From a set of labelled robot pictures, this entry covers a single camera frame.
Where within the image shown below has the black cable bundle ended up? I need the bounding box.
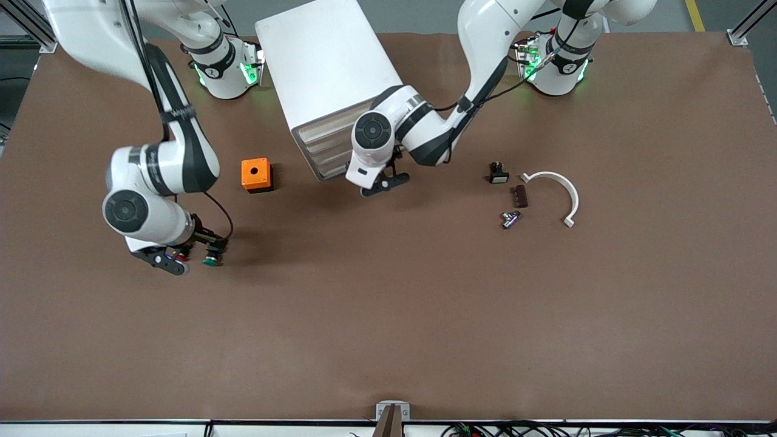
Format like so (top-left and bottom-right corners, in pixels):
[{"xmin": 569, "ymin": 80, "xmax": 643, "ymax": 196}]
[{"xmin": 443, "ymin": 421, "xmax": 777, "ymax": 437}]

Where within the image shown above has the grey metal edge bracket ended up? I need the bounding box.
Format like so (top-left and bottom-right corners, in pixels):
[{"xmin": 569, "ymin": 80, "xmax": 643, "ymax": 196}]
[{"xmin": 375, "ymin": 401, "xmax": 411, "ymax": 437}]

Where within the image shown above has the aluminium frame profile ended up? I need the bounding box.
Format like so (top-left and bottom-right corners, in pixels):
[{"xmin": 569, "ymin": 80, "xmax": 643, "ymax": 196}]
[
  {"xmin": 0, "ymin": 0, "xmax": 59, "ymax": 53},
  {"xmin": 727, "ymin": 0, "xmax": 777, "ymax": 47}
]

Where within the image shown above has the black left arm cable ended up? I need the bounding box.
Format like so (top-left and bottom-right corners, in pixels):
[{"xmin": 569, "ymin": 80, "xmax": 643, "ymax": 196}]
[{"xmin": 436, "ymin": 18, "xmax": 585, "ymax": 113}]

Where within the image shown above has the orange button box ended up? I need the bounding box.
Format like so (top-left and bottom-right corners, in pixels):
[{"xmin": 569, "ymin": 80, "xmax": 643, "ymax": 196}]
[{"xmin": 241, "ymin": 158, "xmax": 274, "ymax": 194}]

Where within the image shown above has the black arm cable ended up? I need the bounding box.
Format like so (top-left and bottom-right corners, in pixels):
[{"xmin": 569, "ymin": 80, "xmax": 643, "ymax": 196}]
[
  {"xmin": 120, "ymin": 0, "xmax": 235, "ymax": 241},
  {"xmin": 436, "ymin": 18, "xmax": 585, "ymax": 113}
]

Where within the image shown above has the white curved bracket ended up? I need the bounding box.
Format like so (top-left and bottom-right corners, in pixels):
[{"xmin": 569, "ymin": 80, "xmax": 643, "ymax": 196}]
[{"xmin": 520, "ymin": 171, "xmax": 580, "ymax": 228}]

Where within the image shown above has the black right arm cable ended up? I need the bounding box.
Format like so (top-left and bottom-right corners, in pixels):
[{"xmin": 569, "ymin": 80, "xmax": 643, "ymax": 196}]
[{"xmin": 120, "ymin": 0, "xmax": 235, "ymax": 241}]

